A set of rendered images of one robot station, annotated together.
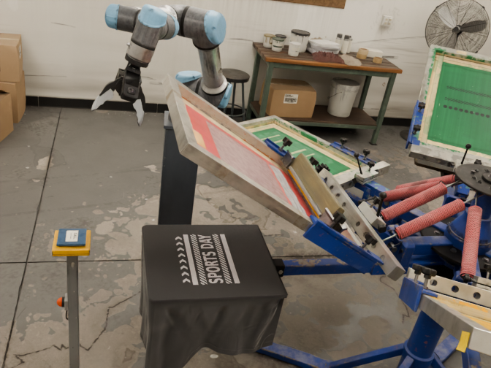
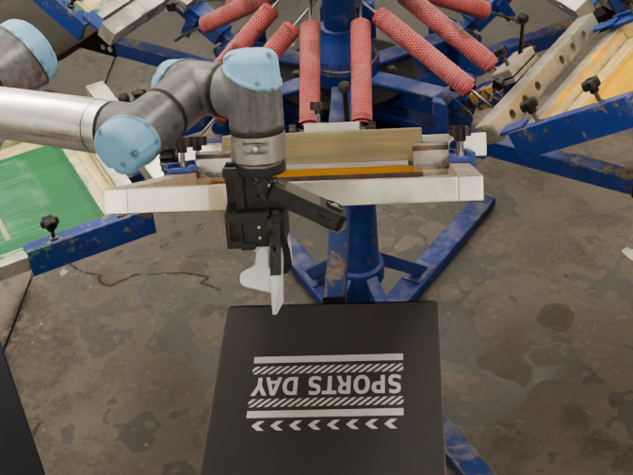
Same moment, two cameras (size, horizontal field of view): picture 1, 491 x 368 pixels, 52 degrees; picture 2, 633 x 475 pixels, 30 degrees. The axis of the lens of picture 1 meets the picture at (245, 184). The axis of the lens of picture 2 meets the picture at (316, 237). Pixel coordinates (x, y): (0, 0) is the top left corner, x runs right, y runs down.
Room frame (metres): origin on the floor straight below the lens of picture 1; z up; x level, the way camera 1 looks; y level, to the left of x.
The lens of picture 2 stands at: (0.84, 1.58, 2.58)
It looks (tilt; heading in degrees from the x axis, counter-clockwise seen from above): 37 degrees down; 294
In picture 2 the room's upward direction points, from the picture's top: 6 degrees counter-clockwise
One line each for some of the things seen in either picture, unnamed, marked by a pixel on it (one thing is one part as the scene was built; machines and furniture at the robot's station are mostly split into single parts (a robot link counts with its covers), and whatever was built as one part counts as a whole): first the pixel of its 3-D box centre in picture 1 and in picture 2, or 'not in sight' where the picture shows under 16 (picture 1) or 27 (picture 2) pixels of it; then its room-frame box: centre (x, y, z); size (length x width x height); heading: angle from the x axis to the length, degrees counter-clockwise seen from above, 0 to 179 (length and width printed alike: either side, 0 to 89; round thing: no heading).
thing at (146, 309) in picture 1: (145, 303); not in sight; (1.46, 0.30, 0.74); 0.45 x 0.03 x 0.43; 18
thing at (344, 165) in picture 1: (310, 147); (11, 164); (2.48, -0.31, 1.05); 1.08 x 0.61 x 0.23; 48
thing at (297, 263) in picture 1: (328, 266); (338, 250); (1.68, -0.39, 0.89); 1.24 x 0.06 x 0.06; 108
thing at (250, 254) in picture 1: (210, 258); (326, 384); (1.53, 0.08, 0.95); 0.48 x 0.44 x 0.01; 108
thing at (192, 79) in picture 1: (188, 86); not in sight; (2.21, 0.33, 1.37); 0.13 x 0.12 x 0.14; 79
